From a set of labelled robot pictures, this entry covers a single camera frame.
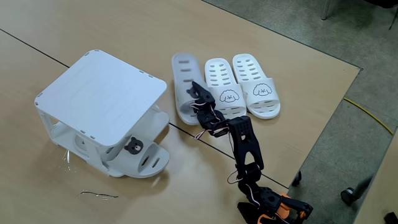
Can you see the white dog slipper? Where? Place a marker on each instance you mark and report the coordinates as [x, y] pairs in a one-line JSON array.
[[237, 102], [267, 98]]

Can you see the white two-shelf shoe rack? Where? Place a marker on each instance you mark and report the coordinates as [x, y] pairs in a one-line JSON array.
[[102, 96]]

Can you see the grey bear slipper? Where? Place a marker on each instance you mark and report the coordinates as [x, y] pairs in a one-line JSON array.
[[155, 149], [183, 102]]

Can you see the black table castor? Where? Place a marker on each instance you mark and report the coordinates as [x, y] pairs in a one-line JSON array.
[[297, 179]]

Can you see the black object on floor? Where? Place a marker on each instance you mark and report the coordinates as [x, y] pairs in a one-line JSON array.
[[391, 218]]

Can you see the black chair castor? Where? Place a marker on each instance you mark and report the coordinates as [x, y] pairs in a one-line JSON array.
[[347, 196]]

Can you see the grey metal chair leg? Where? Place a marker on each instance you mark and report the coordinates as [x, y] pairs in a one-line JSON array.
[[325, 11]]

